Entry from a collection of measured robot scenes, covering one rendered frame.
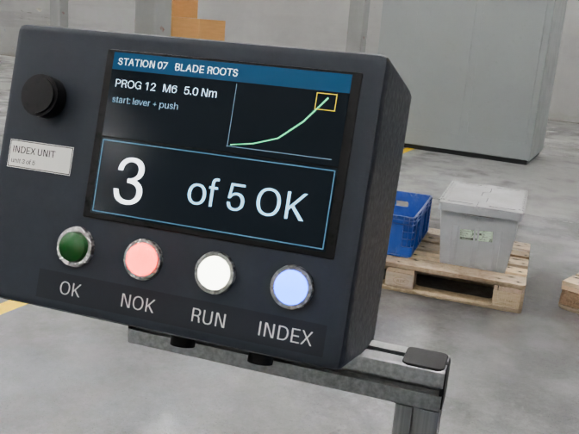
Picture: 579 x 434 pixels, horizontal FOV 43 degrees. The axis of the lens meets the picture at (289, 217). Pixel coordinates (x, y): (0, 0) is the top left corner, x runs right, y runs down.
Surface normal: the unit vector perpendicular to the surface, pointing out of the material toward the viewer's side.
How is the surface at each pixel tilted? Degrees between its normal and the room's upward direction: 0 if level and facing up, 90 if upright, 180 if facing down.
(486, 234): 95
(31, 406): 0
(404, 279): 90
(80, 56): 75
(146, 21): 90
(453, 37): 90
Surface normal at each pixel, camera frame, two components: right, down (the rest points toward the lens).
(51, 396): 0.07, -0.96
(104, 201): -0.29, -0.04
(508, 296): -0.33, 0.22
